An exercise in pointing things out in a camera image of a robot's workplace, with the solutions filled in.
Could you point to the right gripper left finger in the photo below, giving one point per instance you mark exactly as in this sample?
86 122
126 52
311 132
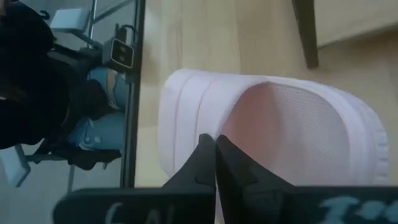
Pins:
140 205

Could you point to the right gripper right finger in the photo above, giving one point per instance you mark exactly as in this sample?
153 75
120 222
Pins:
280 205

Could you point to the pink slide sandal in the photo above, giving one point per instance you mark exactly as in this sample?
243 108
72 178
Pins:
280 124

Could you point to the black aluminium table frame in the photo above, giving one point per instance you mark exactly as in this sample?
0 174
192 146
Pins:
133 124

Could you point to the person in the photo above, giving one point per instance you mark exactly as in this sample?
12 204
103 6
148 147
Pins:
31 93

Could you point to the wooden shelf with black frame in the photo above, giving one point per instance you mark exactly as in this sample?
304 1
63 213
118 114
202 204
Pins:
306 37

